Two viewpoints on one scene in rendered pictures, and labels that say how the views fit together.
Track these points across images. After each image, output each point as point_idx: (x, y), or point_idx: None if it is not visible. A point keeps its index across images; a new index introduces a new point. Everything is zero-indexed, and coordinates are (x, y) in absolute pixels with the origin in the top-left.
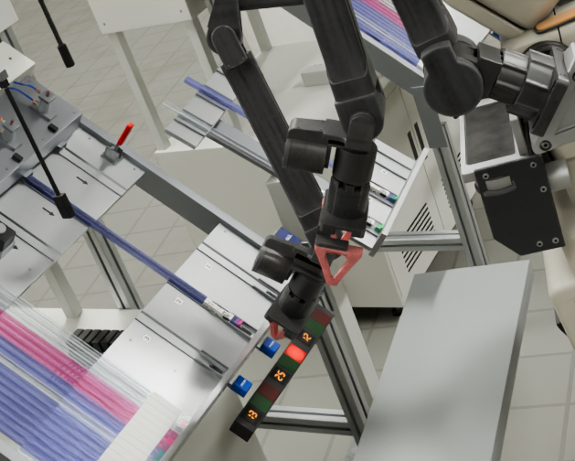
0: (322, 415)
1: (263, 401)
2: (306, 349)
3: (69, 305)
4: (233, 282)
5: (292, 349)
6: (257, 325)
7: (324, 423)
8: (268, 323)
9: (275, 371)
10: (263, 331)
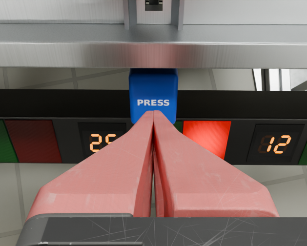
0: (276, 69)
1: None
2: (235, 158)
3: None
4: None
5: (209, 134)
6: (216, 6)
7: (266, 75)
8: (220, 60)
9: (104, 130)
10: (166, 65)
